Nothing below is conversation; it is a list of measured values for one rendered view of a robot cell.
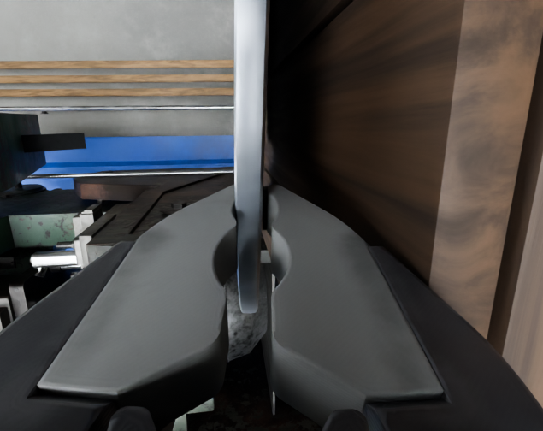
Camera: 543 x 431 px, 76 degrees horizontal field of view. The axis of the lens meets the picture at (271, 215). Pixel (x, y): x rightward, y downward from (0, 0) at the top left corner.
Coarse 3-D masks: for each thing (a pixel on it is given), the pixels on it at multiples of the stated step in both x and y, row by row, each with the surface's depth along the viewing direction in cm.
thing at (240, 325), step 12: (264, 276) 85; (228, 288) 77; (264, 288) 84; (228, 300) 77; (264, 300) 83; (228, 312) 77; (240, 312) 78; (264, 312) 83; (228, 324) 77; (240, 324) 78; (252, 324) 80; (264, 324) 85; (228, 336) 78; (240, 336) 79; (252, 336) 81; (228, 348) 79; (240, 348) 81; (252, 348) 86; (228, 360) 83
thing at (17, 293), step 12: (24, 276) 81; (36, 276) 83; (48, 276) 89; (12, 288) 78; (24, 288) 78; (36, 288) 83; (48, 288) 89; (12, 300) 78; (24, 300) 79; (36, 300) 83
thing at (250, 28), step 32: (256, 0) 8; (256, 32) 8; (256, 64) 8; (256, 96) 8; (256, 128) 9; (256, 160) 9; (256, 192) 10; (256, 224) 10; (256, 256) 11; (256, 288) 13
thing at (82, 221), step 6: (96, 204) 84; (84, 210) 79; (90, 210) 80; (96, 210) 82; (78, 216) 81; (84, 216) 80; (90, 216) 80; (96, 216) 82; (78, 222) 81; (84, 222) 80; (90, 222) 80; (78, 228) 81; (84, 228) 80; (78, 234) 82; (60, 246) 83; (66, 246) 83; (72, 246) 83
